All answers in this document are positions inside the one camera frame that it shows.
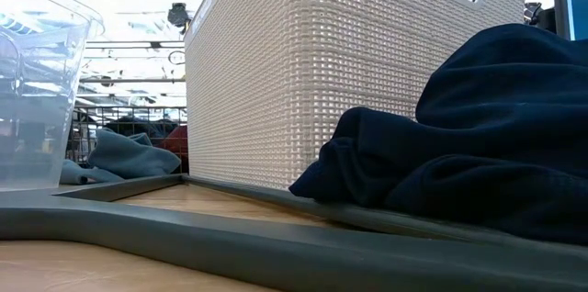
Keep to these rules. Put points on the navy printed sweatshirt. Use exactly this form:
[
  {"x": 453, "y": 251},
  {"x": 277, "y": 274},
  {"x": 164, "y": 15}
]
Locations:
[{"x": 459, "y": 154}]

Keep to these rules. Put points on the slate blue cloth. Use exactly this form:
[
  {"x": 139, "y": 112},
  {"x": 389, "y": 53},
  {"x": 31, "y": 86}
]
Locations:
[{"x": 128, "y": 156}]

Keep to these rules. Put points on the white woven plastic basket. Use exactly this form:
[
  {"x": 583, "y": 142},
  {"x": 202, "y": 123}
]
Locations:
[{"x": 298, "y": 76}]

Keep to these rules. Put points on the dark red cloth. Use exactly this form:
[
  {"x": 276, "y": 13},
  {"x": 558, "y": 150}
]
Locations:
[{"x": 177, "y": 145}]

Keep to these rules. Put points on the grey clothes hanger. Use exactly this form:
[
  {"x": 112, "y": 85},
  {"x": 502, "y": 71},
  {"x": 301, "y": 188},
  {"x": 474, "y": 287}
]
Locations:
[{"x": 275, "y": 255}]

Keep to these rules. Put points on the metal overhead crossbar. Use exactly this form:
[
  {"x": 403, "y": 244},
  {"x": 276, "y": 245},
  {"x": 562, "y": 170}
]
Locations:
[
  {"x": 138, "y": 44},
  {"x": 138, "y": 80}
]

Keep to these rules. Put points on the clear plastic storage bin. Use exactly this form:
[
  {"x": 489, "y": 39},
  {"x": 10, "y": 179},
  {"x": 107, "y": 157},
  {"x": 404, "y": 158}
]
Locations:
[{"x": 41, "y": 99}]

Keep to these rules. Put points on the black monitor stand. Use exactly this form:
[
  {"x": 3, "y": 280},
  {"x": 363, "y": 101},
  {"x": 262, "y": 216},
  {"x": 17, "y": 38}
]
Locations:
[{"x": 546, "y": 21}]

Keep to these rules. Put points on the black overhead camera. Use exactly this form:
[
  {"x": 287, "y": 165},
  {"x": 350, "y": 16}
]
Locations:
[{"x": 178, "y": 14}]

